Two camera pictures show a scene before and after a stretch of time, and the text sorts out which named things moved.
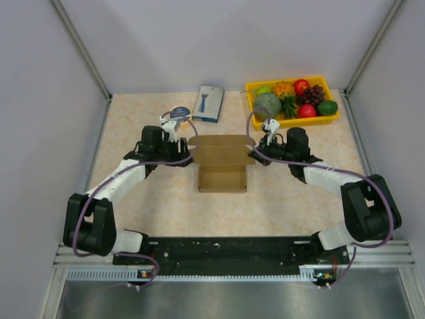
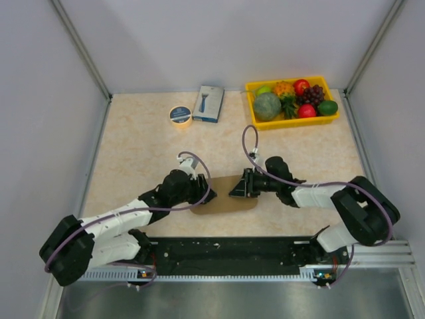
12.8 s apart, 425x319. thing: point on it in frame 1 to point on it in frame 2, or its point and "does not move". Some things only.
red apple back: x=299 y=86 does not move
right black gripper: x=263 y=147 to x=246 y=187
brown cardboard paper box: x=222 y=161 to x=224 y=202
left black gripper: x=184 y=153 to x=200 y=192
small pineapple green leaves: x=289 y=106 does not move
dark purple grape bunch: x=314 y=94 does not move
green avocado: x=327 y=107 does not move
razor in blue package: x=208 y=104 does not move
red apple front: x=307 y=110 does not move
